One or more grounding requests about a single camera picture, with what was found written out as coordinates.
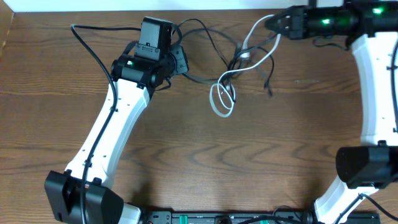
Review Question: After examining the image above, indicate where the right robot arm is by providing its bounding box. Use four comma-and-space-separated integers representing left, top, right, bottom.
265, 1, 397, 223

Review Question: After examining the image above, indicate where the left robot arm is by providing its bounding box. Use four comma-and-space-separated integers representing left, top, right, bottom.
44, 44, 188, 223

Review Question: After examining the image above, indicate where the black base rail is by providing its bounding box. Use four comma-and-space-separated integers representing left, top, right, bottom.
139, 210, 382, 224

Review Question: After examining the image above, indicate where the white USB cable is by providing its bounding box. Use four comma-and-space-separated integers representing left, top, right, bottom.
209, 14, 282, 119

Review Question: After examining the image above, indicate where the black USB cable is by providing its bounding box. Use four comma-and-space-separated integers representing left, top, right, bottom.
174, 17, 240, 85

